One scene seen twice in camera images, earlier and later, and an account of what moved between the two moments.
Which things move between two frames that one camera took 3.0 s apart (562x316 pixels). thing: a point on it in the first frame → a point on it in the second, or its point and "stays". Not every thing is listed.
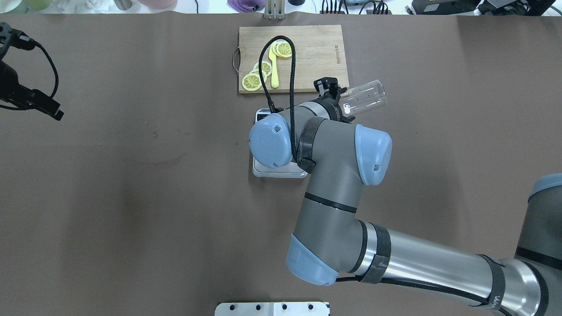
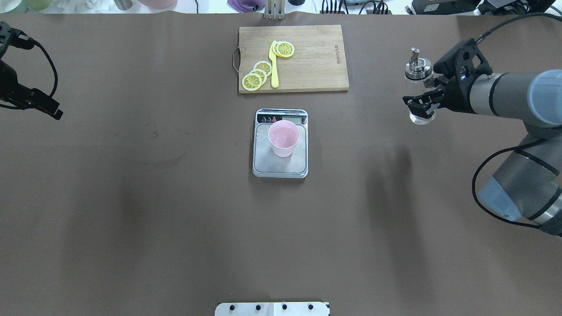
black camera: [327, 87] → [456, 63]
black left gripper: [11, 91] stays
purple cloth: [246, 6] stays
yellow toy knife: [275, 79] stays
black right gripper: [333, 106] → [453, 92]
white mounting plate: [272, 309] stays
